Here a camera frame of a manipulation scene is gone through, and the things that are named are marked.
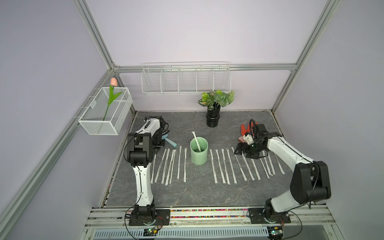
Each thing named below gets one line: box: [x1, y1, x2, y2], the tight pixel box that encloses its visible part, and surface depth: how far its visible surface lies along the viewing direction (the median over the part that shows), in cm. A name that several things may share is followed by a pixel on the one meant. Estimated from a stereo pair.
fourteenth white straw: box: [161, 148, 170, 184], surface depth 93 cm
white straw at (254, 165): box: [250, 158, 261, 181], surface depth 91 cm
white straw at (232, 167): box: [226, 148, 237, 184], surface depth 91 cm
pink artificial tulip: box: [102, 77, 122, 121], surface depth 82 cm
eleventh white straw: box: [183, 147, 188, 183], surface depth 92 cm
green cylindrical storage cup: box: [189, 136, 209, 165], surface depth 89 cm
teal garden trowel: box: [161, 134, 178, 148], surface depth 102 cm
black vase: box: [206, 104, 221, 128], surface depth 107 cm
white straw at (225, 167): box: [221, 148, 231, 185], surface depth 91 cm
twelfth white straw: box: [176, 145, 182, 181], surface depth 91 cm
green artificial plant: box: [197, 89, 235, 111], surface depth 94 cm
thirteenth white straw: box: [165, 149, 176, 186], surface depth 93 cm
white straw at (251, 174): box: [241, 150, 255, 181], surface depth 91 cm
